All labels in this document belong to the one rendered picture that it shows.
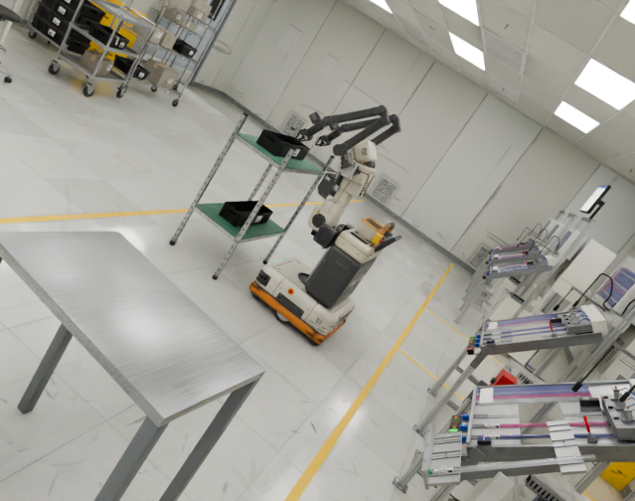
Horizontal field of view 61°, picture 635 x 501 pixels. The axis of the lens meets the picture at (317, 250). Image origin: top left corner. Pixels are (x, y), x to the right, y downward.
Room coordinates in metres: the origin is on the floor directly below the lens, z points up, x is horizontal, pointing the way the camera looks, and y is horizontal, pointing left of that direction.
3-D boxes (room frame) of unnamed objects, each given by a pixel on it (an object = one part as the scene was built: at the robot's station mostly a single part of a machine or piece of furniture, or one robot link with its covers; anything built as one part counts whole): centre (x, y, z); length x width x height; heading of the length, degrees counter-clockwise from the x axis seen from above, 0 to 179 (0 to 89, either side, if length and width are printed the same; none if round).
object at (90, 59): (6.06, 3.30, 0.30); 0.30 x 0.23 x 0.18; 6
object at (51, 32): (6.64, 4.19, 0.38); 0.65 x 0.46 x 0.75; 81
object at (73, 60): (6.07, 3.30, 0.50); 0.90 x 0.54 x 1.00; 2
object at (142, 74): (7.03, 3.39, 0.29); 0.40 x 0.30 x 0.14; 168
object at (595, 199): (6.77, -2.46, 2.10); 0.58 x 0.14 x 0.41; 168
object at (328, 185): (3.91, 0.16, 0.99); 0.28 x 0.16 x 0.22; 168
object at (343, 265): (3.83, -0.21, 0.59); 0.55 x 0.34 x 0.83; 168
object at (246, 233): (4.02, 0.61, 0.55); 0.91 x 0.46 x 1.10; 168
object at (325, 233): (3.82, 0.05, 0.68); 0.28 x 0.27 x 0.25; 168
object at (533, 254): (8.16, -2.90, 0.95); 1.37 x 0.82 x 1.90; 78
